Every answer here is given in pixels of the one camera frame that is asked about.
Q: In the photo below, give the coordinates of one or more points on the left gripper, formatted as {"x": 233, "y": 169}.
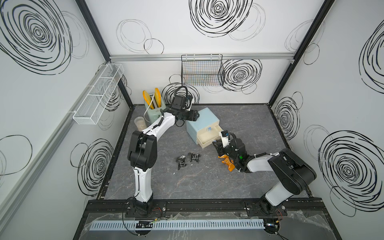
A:
{"x": 192, "y": 115}

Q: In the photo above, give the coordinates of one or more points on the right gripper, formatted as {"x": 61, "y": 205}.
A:
{"x": 220, "y": 149}

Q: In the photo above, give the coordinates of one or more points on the blue cream drawer cabinet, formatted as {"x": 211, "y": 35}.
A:
{"x": 206, "y": 119}

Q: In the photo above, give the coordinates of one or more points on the cream drawer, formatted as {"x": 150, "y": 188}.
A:
{"x": 206, "y": 136}

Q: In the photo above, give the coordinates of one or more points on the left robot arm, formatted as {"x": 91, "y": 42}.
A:
{"x": 143, "y": 148}

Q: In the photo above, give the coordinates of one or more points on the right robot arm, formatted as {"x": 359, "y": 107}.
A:
{"x": 293, "y": 173}

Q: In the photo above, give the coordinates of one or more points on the mint green toaster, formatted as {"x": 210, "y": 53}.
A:
{"x": 151, "y": 115}

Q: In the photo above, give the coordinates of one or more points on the yellow toast slice right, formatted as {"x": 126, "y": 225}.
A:
{"x": 158, "y": 98}

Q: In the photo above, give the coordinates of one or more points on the yellow toast slice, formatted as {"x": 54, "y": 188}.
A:
{"x": 158, "y": 98}
{"x": 148, "y": 99}

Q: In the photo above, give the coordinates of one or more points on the yellow toast slice left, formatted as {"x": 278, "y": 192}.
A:
{"x": 148, "y": 99}

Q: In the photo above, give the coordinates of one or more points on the clear plastic cup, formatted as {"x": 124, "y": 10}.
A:
{"x": 140, "y": 123}

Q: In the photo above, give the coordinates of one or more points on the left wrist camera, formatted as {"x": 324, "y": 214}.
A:
{"x": 189, "y": 101}

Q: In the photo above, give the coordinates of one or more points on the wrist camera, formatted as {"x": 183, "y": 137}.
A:
{"x": 189, "y": 101}
{"x": 224, "y": 136}

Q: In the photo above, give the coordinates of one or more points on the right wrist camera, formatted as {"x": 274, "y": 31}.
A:
{"x": 224, "y": 136}

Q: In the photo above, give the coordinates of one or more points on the black wire wall basket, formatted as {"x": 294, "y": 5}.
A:
{"x": 201, "y": 70}

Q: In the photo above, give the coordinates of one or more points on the white mesh wall shelf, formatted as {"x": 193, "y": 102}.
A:
{"x": 92, "y": 107}

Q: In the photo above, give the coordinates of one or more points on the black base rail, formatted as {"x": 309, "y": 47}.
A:
{"x": 166, "y": 208}

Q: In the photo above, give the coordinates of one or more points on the slotted grey cable duct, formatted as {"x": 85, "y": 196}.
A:
{"x": 231, "y": 224}

